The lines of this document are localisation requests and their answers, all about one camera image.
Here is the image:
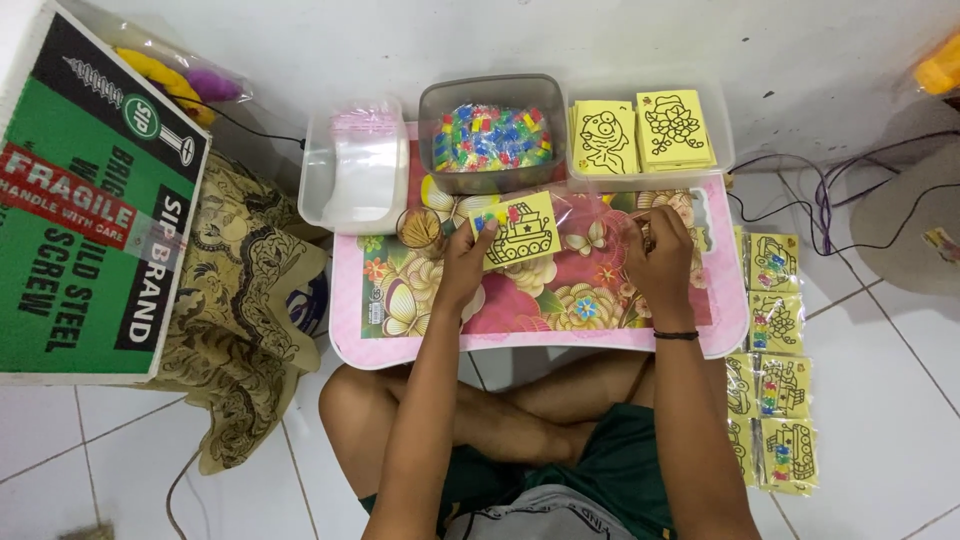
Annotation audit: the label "person's left hand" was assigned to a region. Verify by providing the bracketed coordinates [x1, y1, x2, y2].
[436, 216, 501, 309]

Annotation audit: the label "person's right hand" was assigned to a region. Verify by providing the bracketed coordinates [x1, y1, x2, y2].
[621, 206, 699, 321]

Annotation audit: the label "strip of coloured sand packets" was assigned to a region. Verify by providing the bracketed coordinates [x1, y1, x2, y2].
[472, 204, 524, 232]

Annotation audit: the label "yellow tank drawing card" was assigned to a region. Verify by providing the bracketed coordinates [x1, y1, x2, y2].
[469, 190, 563, 273]

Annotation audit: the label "clear plastic sleeve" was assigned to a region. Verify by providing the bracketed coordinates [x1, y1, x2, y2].
[546, 182, 655, 252]

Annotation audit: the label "cup of wooden sticks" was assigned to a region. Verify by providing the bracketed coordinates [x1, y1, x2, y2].
[395, 207, 447, 258]

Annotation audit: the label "pink floral folding table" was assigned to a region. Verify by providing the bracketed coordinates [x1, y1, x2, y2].
[328, 120, 750, 372]

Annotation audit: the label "heap of coloured sand packets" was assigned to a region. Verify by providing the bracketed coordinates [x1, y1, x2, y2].
[432, 103, 555, 174]

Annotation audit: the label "stack of clear zip bags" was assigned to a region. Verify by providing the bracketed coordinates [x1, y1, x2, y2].
[327, 105, 408, 225]

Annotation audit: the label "stack of flower drawing cards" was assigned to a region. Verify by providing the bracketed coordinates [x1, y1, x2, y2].
[636, 89, 718, 174]

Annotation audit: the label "row of packed card packets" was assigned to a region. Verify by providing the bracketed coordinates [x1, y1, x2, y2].
[723, 225, 820, 498]

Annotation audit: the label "stack of fish drawing cards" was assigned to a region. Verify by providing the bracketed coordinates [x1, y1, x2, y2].
[568, 99, 641, 177]

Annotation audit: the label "clear box for cards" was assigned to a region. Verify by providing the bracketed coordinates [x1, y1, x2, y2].
[564, 72, 737, 194]

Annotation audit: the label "person's right leg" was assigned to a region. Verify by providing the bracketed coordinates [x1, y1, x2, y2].
[480, 349, 730, 444]

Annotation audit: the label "person's leg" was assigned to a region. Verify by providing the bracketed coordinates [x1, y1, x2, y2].
[318, 360, 597, 501]
[480, 349, 730, 444]

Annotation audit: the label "blue and white bag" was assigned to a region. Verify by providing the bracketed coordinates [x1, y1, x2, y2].
[286, 271, 330, 337]

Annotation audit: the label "clear box for zip bags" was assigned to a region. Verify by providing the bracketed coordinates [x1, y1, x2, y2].
[297, 96, 411, 236]

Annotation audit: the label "person's left leg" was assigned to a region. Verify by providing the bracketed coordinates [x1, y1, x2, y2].
[318, 360, 597, 501]

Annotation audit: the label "grey plastic container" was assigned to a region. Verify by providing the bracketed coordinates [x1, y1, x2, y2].
[417, 72, 569, 197]

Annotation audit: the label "green shorts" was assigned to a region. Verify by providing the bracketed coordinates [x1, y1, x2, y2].
[358, 403, 678, 540]

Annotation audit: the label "brown batik cloth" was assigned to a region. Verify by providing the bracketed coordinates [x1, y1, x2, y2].
[138, 148, 332, 477]

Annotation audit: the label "grey round stool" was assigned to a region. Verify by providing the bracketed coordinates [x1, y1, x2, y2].
[849, 96, 960, 298]

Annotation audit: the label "grey shirt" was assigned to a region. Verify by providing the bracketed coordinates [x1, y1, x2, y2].
[442, 483, 639, 540]

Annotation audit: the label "plastic bag with plush toy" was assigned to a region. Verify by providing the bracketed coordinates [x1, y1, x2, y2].
[71, 0, 255, 130]

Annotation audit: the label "yellow plastic toy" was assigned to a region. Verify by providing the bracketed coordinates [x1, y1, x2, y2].
[910, 31, 960, 97]

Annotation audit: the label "green and black cardboard box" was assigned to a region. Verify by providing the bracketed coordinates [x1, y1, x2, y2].
[0, 0, 212, 387]

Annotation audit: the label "purple cable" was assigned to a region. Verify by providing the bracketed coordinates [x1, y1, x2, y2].
[729, 129, 960, 256]

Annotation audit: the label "black cable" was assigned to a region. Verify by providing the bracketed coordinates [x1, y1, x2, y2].
[726, 180, 960, 258]

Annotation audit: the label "thin grey floor cable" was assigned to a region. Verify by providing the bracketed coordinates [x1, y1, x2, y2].
[165, 448, 202, 540]

